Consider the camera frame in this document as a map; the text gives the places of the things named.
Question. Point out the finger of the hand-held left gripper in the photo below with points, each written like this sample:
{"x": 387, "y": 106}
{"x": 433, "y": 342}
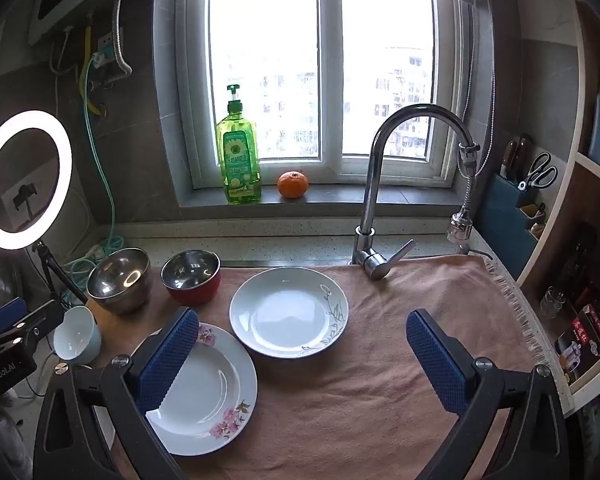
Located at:
{"x": 5, "y": 316}
{"x": 42, "y": 321}

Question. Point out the white plate grey leaves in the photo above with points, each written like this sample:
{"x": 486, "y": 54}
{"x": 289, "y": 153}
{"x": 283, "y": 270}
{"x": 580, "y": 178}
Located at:
{"x": 280, "y": 320}

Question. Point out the red steel-lined bowl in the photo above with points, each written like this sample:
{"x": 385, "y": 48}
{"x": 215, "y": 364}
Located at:
{"x": 200, "y": 296}

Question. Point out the printed cardboard box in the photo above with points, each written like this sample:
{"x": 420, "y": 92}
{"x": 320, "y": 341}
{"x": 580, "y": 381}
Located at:
{"x": 580, "y": 345}

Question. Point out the glass pot lid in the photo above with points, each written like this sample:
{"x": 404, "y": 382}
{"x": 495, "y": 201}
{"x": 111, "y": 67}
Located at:
{"x": 0, "y": 275}

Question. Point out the light blue ceramic bowl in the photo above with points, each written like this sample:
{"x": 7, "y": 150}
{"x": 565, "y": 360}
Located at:
{"x": 75, "y": 340}

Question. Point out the wall outlet with plug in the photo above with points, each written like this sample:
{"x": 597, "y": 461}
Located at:
{"x": 107, "y": 42}

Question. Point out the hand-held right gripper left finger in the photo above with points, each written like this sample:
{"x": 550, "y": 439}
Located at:
{"x": 165, "y": 360}

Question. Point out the white plate pink flowers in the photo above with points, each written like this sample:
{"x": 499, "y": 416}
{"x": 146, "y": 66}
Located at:
{"x": 210, "y": 390}

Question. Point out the pink towel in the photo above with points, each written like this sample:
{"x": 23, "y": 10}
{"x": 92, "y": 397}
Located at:
{"x": 330, "y": 410}

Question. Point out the stainless steel bowl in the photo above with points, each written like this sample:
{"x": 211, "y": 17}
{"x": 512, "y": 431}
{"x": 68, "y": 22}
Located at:
{"x": 125, "y": 290}

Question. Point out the faucet sprayer extension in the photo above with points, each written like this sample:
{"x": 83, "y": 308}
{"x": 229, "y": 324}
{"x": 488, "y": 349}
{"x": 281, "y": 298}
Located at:
{"x": 461, "y": 225}

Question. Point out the white framed window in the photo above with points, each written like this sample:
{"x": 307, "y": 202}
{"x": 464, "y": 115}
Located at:
{"x": 330, "y": 60}

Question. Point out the green dish soap bottle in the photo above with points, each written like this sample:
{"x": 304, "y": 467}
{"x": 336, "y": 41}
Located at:
{"x": 237, "y": 160}

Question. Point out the chrome faucet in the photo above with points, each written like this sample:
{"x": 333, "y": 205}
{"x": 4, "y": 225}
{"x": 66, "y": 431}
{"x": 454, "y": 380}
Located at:
{"x": 370, "y": 200}

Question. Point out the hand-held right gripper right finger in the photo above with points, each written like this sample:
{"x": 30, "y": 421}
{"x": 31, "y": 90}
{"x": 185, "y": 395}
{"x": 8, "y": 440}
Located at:
{"x": 437, "y": 365}

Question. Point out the black tripod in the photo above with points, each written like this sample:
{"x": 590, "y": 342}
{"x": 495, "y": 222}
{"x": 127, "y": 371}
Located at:
{"x": 47, "y": 261}

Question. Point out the clear glass cup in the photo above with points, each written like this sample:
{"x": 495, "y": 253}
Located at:
{"x": 552, "y": 302}

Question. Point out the orange tangerine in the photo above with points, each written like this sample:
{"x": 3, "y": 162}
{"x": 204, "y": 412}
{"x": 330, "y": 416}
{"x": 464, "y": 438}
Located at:
{"x": 293, "y": 185}

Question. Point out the blue knife holder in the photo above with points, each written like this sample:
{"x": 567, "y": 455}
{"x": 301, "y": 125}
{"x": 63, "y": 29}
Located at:
{"x": 500, "y": 225}

